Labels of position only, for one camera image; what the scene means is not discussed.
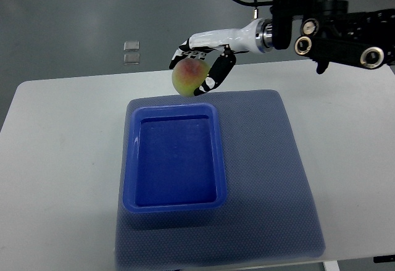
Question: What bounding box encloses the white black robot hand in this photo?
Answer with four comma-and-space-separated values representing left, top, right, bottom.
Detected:
169, 19, 273, 97

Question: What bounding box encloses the yellow-red peach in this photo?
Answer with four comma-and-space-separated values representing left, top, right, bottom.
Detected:
172, 58, 210, 97

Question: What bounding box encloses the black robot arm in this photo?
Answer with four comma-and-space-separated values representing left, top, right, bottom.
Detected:
270, 0, 394, 74

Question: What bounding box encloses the upper metal floor plate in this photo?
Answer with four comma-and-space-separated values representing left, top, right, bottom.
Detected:
123, 40, 139, 52

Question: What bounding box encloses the blue plastic tray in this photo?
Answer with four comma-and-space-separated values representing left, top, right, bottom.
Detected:
122, 103, 227, 214

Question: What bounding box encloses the blue-grey textured mat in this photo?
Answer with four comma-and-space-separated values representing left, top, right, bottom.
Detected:
115, 90, 325, 270

